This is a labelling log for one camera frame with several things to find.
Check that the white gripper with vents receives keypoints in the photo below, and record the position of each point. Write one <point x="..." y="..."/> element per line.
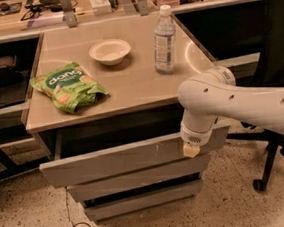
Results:
<point x="197" y="137"/>

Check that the grey top drawer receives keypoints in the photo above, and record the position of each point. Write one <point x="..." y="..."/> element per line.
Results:
<point x="116" y="161"/>

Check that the grey drawer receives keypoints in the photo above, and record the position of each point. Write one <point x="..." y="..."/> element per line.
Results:
<point x="139" y="178"/>
<point x="150" y="199"/>
<point x="116" y="161"/>

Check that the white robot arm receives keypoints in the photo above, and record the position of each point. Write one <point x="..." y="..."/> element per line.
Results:
<point x="214" y="93"/>

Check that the grey middle drawer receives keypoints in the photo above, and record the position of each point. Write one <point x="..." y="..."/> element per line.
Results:
<point x="139" y="178"/>

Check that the grey bottom drawer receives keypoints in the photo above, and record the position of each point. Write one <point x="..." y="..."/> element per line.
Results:
<point x="150" y="199"/>

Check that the grey cabinet with beige top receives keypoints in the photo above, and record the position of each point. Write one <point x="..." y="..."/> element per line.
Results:
<point x="133" y="85"/>

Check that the clear plastic water bottle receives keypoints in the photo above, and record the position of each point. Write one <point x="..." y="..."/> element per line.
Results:
<point x="164" y="37"/>

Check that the black office chair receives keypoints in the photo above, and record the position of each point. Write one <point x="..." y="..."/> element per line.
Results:
<point x="269" y="72"/>

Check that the white paper bowl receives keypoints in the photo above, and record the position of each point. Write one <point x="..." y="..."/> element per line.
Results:
<point x="110" y="52"/>

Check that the green snack bag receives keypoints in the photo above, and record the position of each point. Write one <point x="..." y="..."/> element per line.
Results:
<point x="69" y="87"/>

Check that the long background workbench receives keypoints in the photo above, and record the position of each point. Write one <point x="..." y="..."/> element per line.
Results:
<point x="17" y="38"/>

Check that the white tissue box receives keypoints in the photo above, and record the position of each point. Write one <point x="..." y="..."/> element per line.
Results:
<point x="100" y="7"/>

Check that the black tablet device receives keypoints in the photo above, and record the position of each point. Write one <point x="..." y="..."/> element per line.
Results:
<point x="30" y="4"/>

